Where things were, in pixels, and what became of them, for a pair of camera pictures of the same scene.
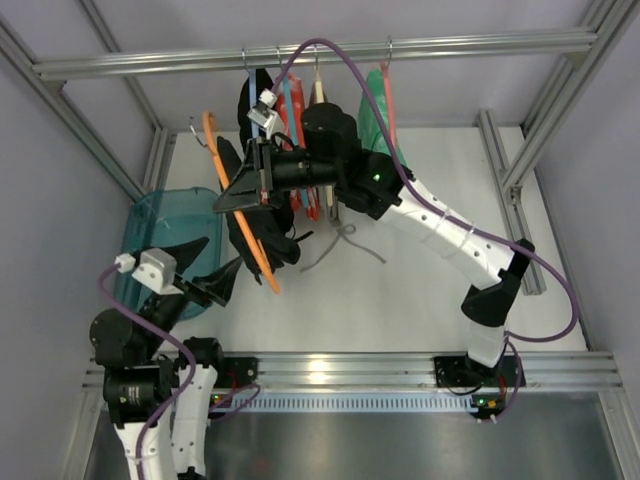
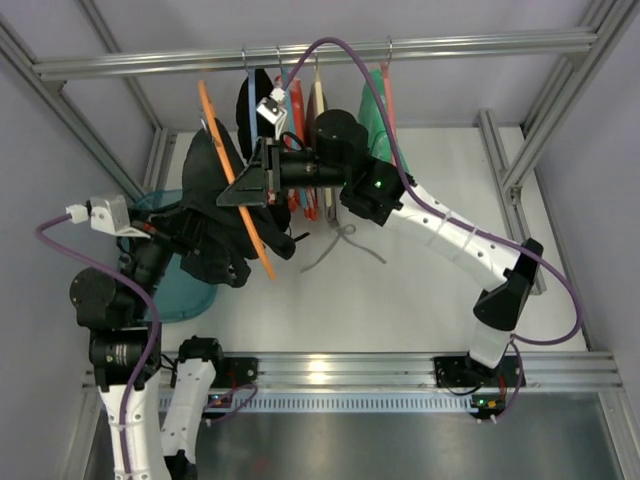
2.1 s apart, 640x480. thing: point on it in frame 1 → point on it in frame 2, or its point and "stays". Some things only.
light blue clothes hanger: [252, 89] stays
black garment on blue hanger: [264, 84] stays
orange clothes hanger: [210, 121] → [204, 87]
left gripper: [198, 291] → [163, 235]
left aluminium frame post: [160, 139] stays
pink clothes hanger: [388, 91] stays
